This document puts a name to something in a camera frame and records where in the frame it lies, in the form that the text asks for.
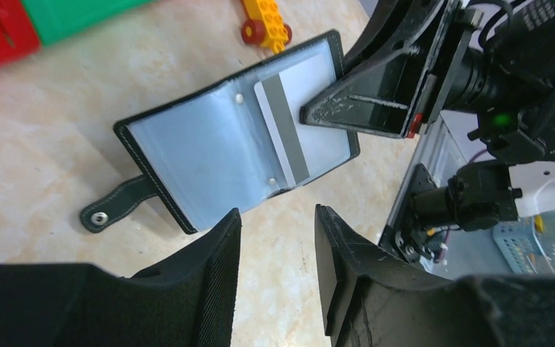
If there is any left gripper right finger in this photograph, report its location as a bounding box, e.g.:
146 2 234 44
314 205 555 346

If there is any green plastic bin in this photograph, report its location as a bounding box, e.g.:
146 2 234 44
22 0 149 46

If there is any grey magnetic stripe card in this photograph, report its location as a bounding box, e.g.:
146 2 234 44
254 53 351 188

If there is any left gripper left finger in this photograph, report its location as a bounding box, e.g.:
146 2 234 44
0 209 241 346

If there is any yellow toy block car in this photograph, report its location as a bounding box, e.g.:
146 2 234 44
241 0 293 54

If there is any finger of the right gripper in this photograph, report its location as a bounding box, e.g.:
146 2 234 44
298 28 473 139

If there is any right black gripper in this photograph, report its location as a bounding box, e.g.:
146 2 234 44
343 1 555 166

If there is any black leather card holder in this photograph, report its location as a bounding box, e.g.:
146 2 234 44
79 30 360 234

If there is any blue perforated basket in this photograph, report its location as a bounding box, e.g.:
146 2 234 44
492 211 555 275

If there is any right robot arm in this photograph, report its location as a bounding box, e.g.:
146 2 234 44
300 1 555 231

